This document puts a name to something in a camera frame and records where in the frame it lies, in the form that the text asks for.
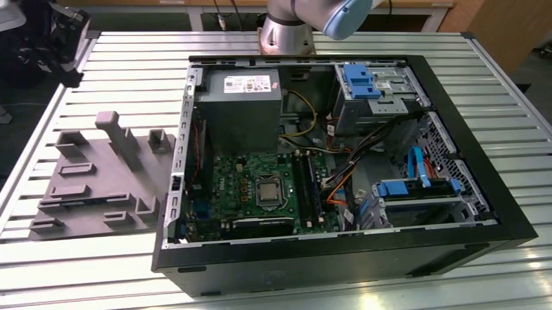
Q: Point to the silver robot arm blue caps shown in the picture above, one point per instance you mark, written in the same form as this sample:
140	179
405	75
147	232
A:
284	32

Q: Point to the grey plastic parts rack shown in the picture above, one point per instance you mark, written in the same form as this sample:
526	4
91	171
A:
107	181

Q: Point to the grey power supply unit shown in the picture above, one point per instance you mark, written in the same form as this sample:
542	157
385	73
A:
236	119

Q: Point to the green motherboard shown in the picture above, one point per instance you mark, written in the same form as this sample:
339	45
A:
232	168

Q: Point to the silver CPU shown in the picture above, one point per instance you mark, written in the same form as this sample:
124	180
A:
267	192

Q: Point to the black graphics card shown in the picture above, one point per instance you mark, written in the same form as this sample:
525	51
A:
263	226

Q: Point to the blue plastic drive latch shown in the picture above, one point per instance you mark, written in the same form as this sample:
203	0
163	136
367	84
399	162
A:
359	80

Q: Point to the metal drive cage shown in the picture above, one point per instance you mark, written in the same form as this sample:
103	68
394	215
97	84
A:
387	106

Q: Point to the black open PC case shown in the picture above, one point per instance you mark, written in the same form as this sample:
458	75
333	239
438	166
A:
302	268

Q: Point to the hard disk in blue carrier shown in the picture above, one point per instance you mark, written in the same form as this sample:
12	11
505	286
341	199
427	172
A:
430	189

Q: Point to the wooden cabinet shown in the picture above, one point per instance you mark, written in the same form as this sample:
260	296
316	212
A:
504	32

